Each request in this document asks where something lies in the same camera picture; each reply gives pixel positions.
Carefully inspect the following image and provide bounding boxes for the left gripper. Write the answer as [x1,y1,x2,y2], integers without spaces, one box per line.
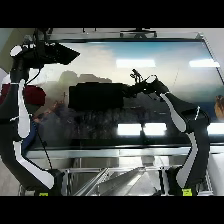
[35,41,81,66]

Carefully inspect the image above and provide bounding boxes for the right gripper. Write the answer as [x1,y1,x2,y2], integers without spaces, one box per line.
[122,82,148,99]

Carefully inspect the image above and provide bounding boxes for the red garment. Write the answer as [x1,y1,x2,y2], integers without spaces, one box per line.
[0,83,47,108]

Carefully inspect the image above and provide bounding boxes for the blue garment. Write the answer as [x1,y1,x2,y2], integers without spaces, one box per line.
[21,120,39,152]

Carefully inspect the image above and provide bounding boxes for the black cable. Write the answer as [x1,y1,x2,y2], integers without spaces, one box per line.
[32,119,54,173]
[25,65,44,85]

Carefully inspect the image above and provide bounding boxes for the silver frame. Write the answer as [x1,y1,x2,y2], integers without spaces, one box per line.
[19,144,224,197]

